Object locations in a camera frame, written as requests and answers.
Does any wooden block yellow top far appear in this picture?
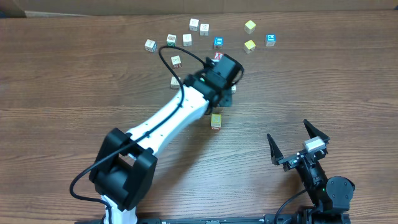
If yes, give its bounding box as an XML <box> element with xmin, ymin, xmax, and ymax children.
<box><xmin>244</xmin><ymin>20</ymin><xmax>256</xmax><ymax>35</ymax></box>

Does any wooden block blue side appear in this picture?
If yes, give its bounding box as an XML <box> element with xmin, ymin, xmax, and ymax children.
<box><xmin>182</xmin><ymin>34</ymin><xmax>192</xmax><ymax>47</ymax></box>

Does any wooden block blue letter P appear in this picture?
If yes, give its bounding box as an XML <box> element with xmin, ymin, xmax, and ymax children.
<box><xmin>266</xmin><ymin>34</ymin><xmax>276</xmax><ymax>47</ymax></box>

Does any cardboard backdrop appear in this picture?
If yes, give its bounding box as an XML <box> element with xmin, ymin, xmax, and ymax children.
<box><xmin>1</xmin><ymin>0</ymin><xmax>397</xmax><ymax>17</ymax></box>

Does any wooden block car picture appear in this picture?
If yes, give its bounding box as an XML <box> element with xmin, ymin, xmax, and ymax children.
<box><xmin>144</xmin><ymin>39</ymin><xmax>157</xmax><ymax>53</ymax></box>

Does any wooden block red number 13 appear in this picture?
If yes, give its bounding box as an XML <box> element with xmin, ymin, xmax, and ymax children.
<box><xmin>171</xmin><ymin>55</ymin><xmax>182</xmax><ymax>69</ymax></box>

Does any wooden block yellow letter S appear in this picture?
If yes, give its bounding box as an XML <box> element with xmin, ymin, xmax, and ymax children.
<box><xmin>211</xmin><ymin>114</ymin><xmax>221</xmax><ymax>127</ymax></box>

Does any wooden block blue top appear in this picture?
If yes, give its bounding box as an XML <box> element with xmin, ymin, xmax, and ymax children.
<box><xmin>213</xmin><ymin>37</ymin><xmax>223</xmax><ymax>49</ymax></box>

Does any wooden block letter T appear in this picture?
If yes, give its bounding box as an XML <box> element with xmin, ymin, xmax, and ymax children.
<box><xmin>231</xmin><ymin>85</ymin><xmax>236</xmax><ymax>94</ymax></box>

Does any plain wooden block far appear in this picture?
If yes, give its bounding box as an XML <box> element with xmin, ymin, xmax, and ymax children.
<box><xmin>189</xmin><ymin>18</ymin><xmax>200</xmax><ymax>32</ymax></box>

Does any wooden block red top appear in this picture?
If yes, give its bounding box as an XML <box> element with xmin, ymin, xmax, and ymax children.
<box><xmin>214</xmin><ymin>52</ymin><xmax>223</xmax><ymax>60</ymax></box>

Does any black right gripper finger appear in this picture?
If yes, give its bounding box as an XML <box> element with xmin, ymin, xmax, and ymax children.
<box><xmin>267</xmin><ymin>134</ymin><xmax>284</xmax><ymax>165</ymax></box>
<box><xmin>303</xmin><ymin>119</ymin><xmax>330</xmax><ymax>142</ymax></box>

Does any wooden block yellow top near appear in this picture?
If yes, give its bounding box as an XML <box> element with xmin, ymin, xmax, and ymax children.
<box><xmin>244</xmin><ymin>40</ymin><xmax>256</xmax><ymax>54</ymax></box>

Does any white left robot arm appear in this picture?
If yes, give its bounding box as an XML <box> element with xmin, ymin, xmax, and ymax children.
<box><xmin>89</xmin><ymin>55</ymin><xmax>244</xmax><ymax>223</ymax></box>

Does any wooden block red letter U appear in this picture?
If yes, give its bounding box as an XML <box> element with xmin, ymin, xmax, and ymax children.
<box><xmin>170</xmin><ymin>77</ymin><xmax>181</xmax><ymax>89</ymax></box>

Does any wooden block umbrella picture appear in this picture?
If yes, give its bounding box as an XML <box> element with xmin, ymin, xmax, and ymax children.
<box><xmin>200</xmin><ymin>23</ymin><xmax>210</xmax><ymax>36</ymax></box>

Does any wooden block green letter B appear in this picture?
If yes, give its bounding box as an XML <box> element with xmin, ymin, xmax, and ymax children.
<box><xmin>166</xmin><ymin>34</ymin><xmax>177</xmax><ymax>47</ymax></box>

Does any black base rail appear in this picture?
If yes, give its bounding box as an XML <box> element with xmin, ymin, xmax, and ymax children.
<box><xmin>133</xmin><ymin>213</ymin><xmax>352</xmax><ymax>224</ymax></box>

